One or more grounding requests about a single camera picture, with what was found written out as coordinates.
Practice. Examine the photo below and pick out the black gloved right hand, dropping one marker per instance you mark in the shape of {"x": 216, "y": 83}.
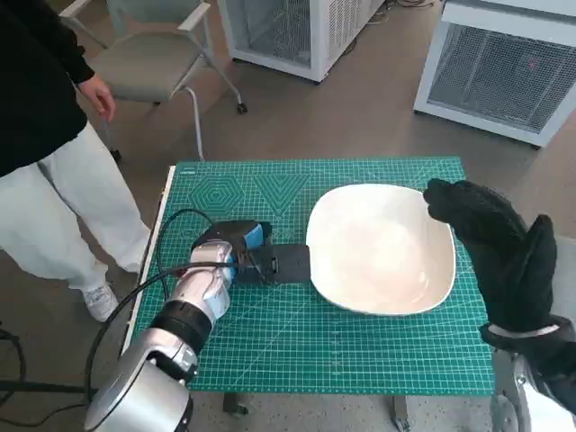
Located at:
{"x": 499, "y": 261}

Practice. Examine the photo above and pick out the black left hand blue tape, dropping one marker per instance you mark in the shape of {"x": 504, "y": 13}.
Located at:
{"x": 288, "y": 263}

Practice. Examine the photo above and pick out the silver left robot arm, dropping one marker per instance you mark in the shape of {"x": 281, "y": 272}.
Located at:
{"x": 139, "y": 382}

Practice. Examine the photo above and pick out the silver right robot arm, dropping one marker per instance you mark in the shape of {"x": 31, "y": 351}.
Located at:
{"x": 517, "y": 391}

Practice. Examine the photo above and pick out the white square plate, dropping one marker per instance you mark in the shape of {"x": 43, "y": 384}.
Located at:
{"x": 382, "y": 247}

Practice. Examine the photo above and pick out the green cutting mat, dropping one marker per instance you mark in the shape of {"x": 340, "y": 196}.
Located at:
{"x": 315, "y": 342}

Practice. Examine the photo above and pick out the grey table leg with castor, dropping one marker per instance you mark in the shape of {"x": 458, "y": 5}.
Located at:
{"x": 235, "y": 404}
{"x": 399, "y": 411}

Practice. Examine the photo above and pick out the white mesh cabinet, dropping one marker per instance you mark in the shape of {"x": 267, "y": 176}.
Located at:
{"x": 288, "y": 31}
{"x": 490, "y": 76}

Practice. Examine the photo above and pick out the person's hand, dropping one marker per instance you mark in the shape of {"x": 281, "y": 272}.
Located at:
{"x": 99, "y": 96}

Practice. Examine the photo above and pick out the person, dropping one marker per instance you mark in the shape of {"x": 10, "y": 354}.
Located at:
{"x": 40, "y": 157}

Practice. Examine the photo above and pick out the black floor stand bar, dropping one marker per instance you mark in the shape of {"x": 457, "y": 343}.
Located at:
{"x": 40, "y": 386}

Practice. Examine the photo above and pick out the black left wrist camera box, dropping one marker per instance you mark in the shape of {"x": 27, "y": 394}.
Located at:
{"x": 229, "y": 229}

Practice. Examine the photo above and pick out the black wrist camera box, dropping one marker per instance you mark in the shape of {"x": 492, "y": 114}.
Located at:
{"x": 229, "y": 229}
{"x": 560, "y": 364}

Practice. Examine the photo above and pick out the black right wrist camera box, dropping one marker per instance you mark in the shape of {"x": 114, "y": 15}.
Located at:
{"x": 560, "y": 364}

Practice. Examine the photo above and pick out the grey chair with white frame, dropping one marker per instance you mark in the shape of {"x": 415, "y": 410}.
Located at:
{"x": 144, "y": 67}

